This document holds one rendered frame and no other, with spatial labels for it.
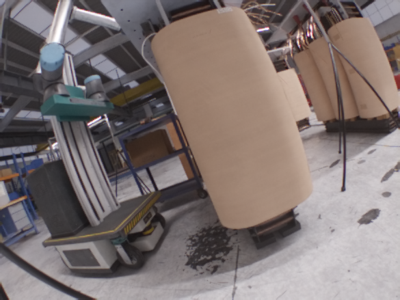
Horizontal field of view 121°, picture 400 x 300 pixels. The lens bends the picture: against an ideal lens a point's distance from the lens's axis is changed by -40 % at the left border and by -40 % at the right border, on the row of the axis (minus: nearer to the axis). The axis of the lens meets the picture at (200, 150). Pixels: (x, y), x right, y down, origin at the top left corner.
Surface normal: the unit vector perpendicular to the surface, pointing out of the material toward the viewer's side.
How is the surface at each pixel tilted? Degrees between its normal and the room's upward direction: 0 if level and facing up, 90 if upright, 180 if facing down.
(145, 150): 90
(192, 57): 90
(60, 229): 90
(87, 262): 90
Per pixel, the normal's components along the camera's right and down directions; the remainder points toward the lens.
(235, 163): -0.04, 0.10
